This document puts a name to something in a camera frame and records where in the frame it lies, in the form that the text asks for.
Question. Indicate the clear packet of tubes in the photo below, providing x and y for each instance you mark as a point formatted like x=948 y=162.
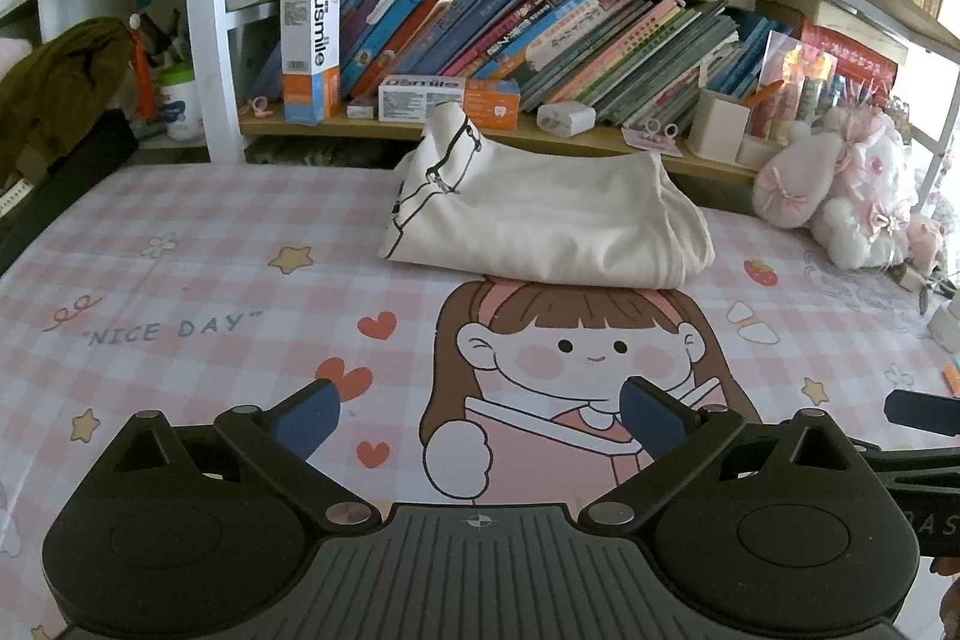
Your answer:
x=795 y=85

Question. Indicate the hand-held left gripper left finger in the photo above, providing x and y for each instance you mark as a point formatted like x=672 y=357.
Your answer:
x=307 y=416

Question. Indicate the flat white orange box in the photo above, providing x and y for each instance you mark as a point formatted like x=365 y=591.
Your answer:
x=442 y=102

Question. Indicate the small beige box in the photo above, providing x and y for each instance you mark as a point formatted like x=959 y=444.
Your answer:
x=757 y=151

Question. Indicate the tall white orange box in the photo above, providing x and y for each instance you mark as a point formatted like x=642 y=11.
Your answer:
x=309 y=48

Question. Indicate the white bottle green cap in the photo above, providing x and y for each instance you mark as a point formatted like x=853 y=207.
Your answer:
x=178 y=104

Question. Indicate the white charger adapter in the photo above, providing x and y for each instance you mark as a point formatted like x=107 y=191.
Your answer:
x=566 y=117

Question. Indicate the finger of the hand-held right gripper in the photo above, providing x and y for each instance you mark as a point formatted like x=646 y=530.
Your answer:
x=926 y=411

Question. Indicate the red tassel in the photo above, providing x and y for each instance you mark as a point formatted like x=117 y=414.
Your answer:
x=141 y=70

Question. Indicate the red packet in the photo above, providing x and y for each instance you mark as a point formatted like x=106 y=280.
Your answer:
x=847 y=51

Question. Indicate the white and wooden bookshelf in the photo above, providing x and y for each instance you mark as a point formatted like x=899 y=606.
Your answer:
x=202 y=10

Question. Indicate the row of books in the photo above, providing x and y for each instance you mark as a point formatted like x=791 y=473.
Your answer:
x=525 y=25

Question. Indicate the white pink plush toy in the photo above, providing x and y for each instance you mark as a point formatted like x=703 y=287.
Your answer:
x=847 y=197

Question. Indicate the black bag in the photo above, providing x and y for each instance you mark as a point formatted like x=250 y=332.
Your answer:
x=67 y=175

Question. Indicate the small white box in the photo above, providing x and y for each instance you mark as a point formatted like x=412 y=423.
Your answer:
x=361 y=108

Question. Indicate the pink clip card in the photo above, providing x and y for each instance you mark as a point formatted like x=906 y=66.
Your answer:
x=652 y=135

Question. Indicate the white lamp base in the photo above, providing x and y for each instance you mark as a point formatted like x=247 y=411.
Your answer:
x=949 y=321

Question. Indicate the olive green jacket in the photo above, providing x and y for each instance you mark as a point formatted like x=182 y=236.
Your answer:
x=60 y=78

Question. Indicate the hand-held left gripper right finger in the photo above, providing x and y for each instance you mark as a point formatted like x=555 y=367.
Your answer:
x=652 y=416

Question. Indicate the white t-shirt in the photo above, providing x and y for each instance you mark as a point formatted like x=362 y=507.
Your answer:
x=555 y=220

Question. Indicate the beige pen holder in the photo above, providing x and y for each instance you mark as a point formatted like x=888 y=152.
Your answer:
x=718 y=126

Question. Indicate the small pink plush toy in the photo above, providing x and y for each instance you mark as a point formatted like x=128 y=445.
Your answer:
x=926 y=239

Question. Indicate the pink checked cartoon desk mat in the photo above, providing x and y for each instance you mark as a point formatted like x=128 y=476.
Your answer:
x=187 y=280

